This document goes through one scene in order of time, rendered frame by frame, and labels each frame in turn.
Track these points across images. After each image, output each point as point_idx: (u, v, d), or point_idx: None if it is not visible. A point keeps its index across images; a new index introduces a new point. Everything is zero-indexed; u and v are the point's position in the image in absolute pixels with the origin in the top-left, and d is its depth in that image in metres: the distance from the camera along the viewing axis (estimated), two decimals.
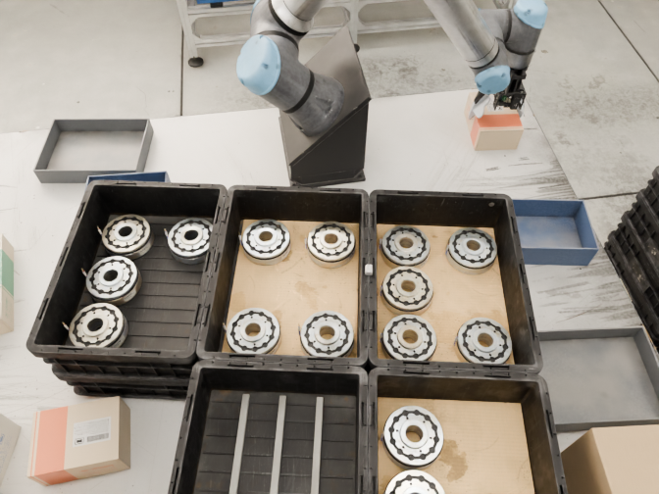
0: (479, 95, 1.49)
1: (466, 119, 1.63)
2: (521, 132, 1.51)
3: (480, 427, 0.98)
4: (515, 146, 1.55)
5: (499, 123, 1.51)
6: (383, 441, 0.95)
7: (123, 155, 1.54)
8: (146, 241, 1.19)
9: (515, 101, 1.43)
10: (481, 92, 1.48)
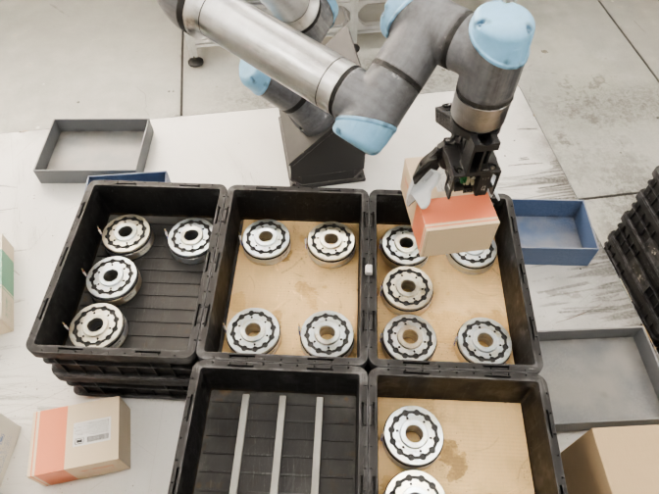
0: (420, 171, 0.87)
1: (403, 199, 1.01)
2: (495, 226, 0.89)
3: (480, 427, 0.98)
4: (486, 245, 0.93)
5: (458, 212, 0.90)
6: (383, 441, 0.95)
7: (123, 155, 1.54)
8: (146, 241, 1.19)
9: (482, 183, 0.81)
10: (423, 167, 0.86)
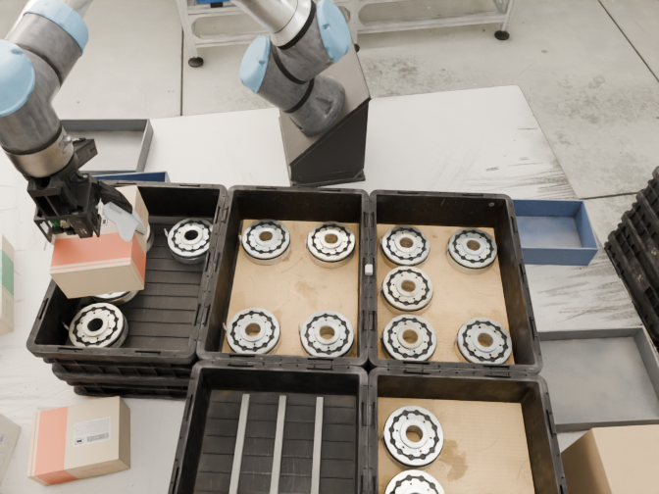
0: None
1: None
2: (128, 268, 0.85)
3: (480, 427, 0.98)
4: (137, 285, 0.89)
5: (91, 253, 0.85)
6: (383, 441, 0.95)
7: (123, 155, 1.54)
8: (146, 241, 1.19)
9: (77, 226, 0.77)
10: None
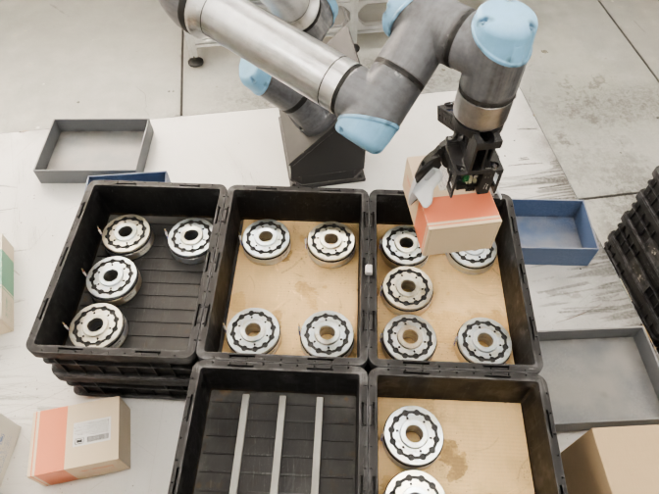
0: (422, 170, 0.87)
1: (405, 197, 1.01)
2: (497, 225, 0.89)
3: (480, 427, 0.98)
4: (489, 243, 0.93)
5: (460, 211, 0.90)
6: (383, 441, 0.95)
7: (123, 155, 1.54)
8: (146, 241, 1.19)
9: (484, 181, 0.81)
10: (425, 166, 0.86)
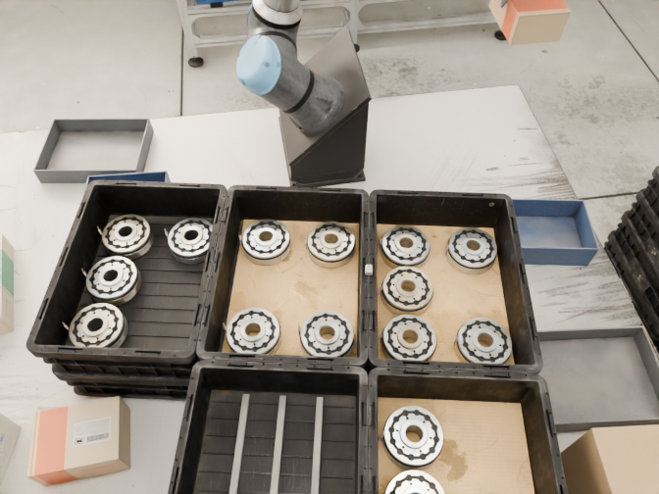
0: None
1: (492, 13, 1.35)
2: (567, 16, 1.23)
3: (480, 427, 0.98)
4: (559, 36, 1.27)
5: (539, 6, 1.24)
6: (383, 441, 0.95)
7: (123, 155, 1.54)
8: (146, 241, 1.19)
9: None
10: None
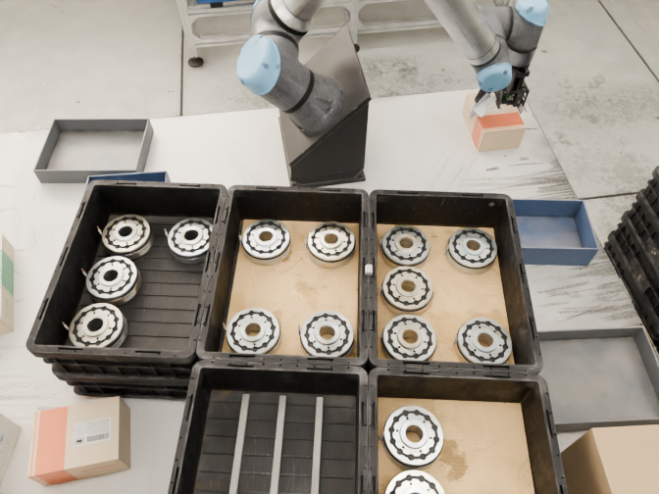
0: (480, 94, 1.48)
1: (464, 121, 1.63)
2: (524, 130, 1.51)
3: (480, 427, 0.98)
4: (518, 144, 1.55)
5: (501, 123, 1.51)
6: (383, 441, 0.95)
7: (123, 155, 1.54)
8: (146, 241, 1.19)
9: (518, 98, 1.43)
10: (481, 91, 1.47)
